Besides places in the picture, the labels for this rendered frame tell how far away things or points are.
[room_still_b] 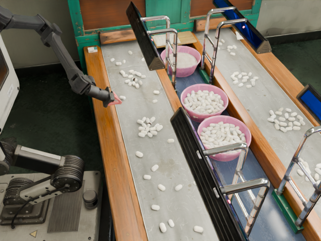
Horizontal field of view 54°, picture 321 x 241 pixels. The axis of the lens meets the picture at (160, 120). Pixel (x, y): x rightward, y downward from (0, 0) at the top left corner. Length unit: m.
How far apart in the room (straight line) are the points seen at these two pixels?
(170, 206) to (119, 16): 1.35
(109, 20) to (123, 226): 1.41
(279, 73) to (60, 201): 1.47
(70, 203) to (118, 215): 0.47
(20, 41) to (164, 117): 1.94
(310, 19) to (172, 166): 2.93
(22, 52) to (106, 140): 1.95
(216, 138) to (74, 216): 0.81
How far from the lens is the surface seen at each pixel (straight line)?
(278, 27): 3.86
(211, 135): 1.63
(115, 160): 1.49
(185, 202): 1.38
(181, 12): 2.32
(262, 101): 1.89
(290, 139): 1.72
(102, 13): 2.21
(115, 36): 2.23
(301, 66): 3.69
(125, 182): 1.41
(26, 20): 1.66
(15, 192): 1.65
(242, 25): 1.85
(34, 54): 3.35
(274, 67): 2.14
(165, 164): 1.49
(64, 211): 1.73
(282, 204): 1.50
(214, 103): 1.81
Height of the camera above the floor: 1.92
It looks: 44 degrees down
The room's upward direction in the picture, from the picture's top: straight up
